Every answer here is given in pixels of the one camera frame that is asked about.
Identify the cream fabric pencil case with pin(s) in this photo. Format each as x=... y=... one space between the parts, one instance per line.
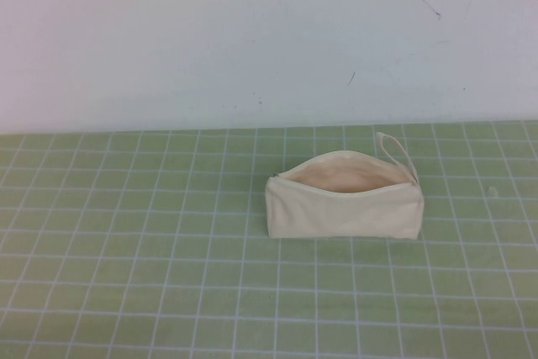
x=344 y=216

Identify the green white-grid tablecloth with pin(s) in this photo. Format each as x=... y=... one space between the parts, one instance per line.
x=126 y=249

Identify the small clear tape scrap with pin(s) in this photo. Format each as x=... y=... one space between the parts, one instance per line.
x=492 y=191

